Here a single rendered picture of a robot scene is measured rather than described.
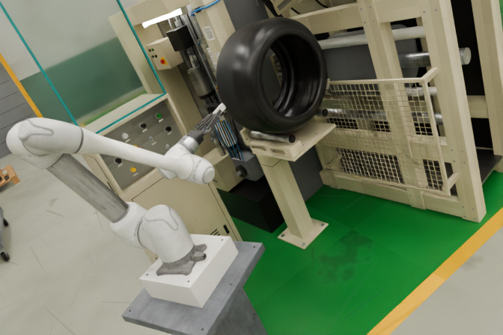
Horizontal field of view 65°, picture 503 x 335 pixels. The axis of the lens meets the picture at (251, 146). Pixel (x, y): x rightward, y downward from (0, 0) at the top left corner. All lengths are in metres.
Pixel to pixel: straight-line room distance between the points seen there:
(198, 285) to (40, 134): 0.82
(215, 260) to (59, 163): 0.74
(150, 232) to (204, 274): 0.28
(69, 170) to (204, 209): 1.22
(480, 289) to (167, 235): 1.53
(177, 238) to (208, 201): 1.01
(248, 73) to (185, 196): 1.03
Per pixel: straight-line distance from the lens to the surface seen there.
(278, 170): 2.53
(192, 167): 1.63
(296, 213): 2.71
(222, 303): 1.70
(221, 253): 1.78
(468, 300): 2.29
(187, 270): 1.73
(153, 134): 2.48
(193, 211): 2.64
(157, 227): 1.67
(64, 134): 1.48
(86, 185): 1.71
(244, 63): 1.89
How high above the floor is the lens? 1.76
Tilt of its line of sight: 23 degrees down
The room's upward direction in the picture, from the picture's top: 24 degrees counter-clockwise
